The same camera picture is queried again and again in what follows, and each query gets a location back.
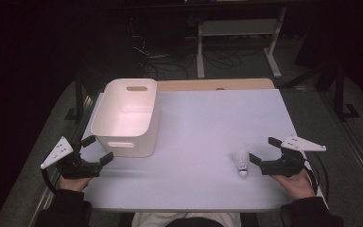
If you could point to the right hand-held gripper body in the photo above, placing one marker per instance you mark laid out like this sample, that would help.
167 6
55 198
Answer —
283 165

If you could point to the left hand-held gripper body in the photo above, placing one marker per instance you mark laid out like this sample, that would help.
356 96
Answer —
75 168

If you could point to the white shuttlecock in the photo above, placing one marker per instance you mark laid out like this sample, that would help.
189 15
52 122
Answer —
242 164

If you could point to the white plastic storage bin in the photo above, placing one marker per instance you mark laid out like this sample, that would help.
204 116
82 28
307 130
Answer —
123 126

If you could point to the person's left hand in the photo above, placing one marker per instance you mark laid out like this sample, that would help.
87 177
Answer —
72 184

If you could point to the person's right hand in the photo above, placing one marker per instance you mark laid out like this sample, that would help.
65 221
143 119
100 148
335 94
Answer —
297 186

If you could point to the black metal stand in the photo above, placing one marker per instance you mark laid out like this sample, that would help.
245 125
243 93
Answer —
340 94
79 97

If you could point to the white table mat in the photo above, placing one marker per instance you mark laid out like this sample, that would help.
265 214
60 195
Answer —
201 132

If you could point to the person's torso in white clothing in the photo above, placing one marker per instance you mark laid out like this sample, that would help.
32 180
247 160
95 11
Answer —
151 220

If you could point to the white metal desk frame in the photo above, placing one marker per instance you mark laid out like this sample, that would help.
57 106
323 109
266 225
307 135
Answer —
239 27

